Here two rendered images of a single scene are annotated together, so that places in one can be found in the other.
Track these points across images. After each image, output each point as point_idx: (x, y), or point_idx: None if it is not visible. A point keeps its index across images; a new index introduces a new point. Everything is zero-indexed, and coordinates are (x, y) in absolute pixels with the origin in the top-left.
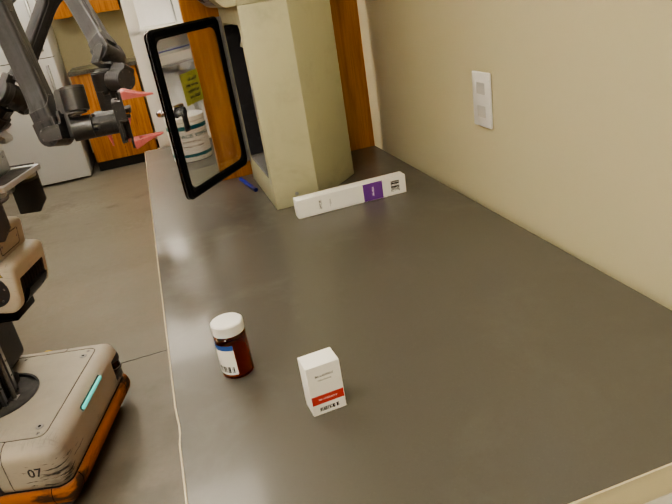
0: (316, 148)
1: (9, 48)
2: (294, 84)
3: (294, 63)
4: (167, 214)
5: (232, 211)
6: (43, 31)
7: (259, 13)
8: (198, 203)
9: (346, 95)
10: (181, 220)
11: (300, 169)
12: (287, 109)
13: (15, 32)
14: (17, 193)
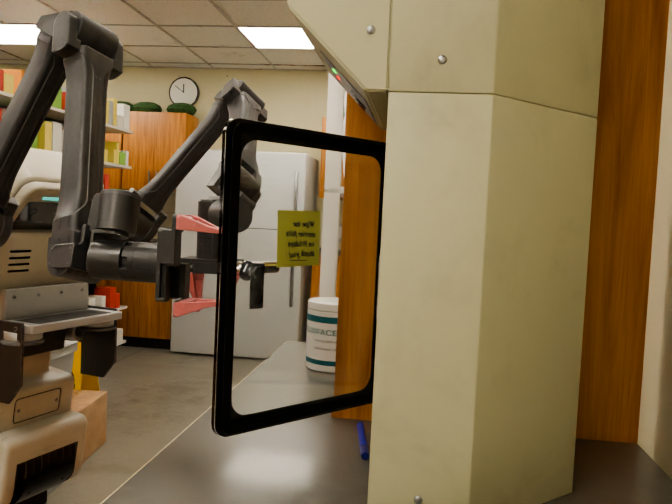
0: (488, 415)
1: (70, 125)
2: (469, 268)
3: (480, 226)
4: (193, 447)
5: (289, 486)
6: (198, 150)
7: (430, 113)
8: (257, 445)
9: (599, 334)
10: (197, 469)
11: (438, 450)
12: (441, 315)
13: (86, 105)
14: (86, 344)
